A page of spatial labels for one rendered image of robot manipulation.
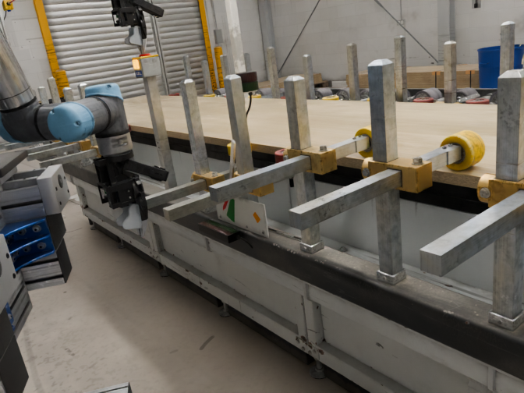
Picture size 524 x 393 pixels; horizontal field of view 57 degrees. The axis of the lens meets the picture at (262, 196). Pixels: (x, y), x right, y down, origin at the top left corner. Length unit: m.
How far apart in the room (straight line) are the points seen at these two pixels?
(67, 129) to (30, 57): 8.14
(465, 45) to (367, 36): 1.96
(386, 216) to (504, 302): 0.27
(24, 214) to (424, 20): 8.47
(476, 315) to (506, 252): 0.15
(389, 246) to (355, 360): 0.76
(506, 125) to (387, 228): 0.33
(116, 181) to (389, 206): 0.60
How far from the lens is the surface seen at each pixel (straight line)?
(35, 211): 1.24
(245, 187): 1.01
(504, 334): 0.96
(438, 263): 0.63
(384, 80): 0.95
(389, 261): 1.06
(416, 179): 0.94
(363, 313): 1.23
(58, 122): 1.02
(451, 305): 1.02
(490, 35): 8.74
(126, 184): 1.13
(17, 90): 1.08
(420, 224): 1.27
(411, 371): 1.59
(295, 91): 1.12
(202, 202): 1.26
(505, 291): 0.94
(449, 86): 2.17
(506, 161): 0.85
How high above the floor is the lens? 1.24
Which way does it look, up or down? 18 degrees down
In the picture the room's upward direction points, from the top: 8 degrees counter-clockwise
